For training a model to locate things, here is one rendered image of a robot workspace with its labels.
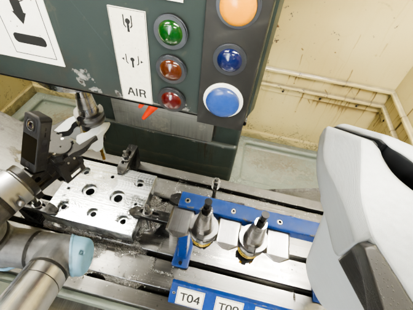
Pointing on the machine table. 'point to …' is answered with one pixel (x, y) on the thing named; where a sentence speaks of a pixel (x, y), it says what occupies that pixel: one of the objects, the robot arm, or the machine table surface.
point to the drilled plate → (127, 232)
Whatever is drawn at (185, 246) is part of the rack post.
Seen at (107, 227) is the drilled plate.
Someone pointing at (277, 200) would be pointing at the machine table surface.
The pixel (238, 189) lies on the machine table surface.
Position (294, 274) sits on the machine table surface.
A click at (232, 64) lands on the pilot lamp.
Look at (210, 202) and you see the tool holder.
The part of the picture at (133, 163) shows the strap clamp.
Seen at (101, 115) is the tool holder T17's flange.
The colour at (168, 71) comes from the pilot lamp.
